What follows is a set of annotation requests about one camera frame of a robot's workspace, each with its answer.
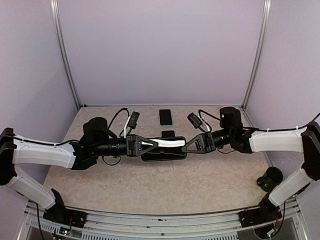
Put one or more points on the aluminium frame post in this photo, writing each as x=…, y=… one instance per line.
x=54, y=5
x=258, y=53

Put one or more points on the black phone case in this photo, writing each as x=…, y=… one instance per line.
x=163, y=158

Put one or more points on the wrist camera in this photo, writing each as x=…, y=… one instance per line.
x=130, y=123
x=198, y=123

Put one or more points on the right aluminium frame post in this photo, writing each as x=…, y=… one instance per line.
x=258, y=53

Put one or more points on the red white patterned bowl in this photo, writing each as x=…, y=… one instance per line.
x=227, y=106

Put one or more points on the teal green phone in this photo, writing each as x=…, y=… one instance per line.
x=165, y=117

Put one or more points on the front aluminium rail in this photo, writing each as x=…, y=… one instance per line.
x=103, y=225

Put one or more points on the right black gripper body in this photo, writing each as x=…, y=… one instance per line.
x=210, y=143

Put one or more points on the black phone silver edge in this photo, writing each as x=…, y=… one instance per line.
x=168, y=134

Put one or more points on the light blue phone case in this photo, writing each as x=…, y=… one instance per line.
x=166, y=125

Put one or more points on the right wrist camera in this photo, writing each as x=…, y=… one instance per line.
x=198, y=123

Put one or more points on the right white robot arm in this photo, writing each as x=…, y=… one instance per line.
x=247, y=140

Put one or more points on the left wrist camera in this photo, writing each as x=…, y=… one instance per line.
x=130, y=123

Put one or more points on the dark green mug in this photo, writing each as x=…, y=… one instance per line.
x=272, y=177

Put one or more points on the left aluminium frame post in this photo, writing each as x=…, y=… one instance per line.
x=54, y=5

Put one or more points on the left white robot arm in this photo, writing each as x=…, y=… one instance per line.
x=97, y=141

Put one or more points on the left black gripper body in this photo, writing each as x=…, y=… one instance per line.
x=130, y=139

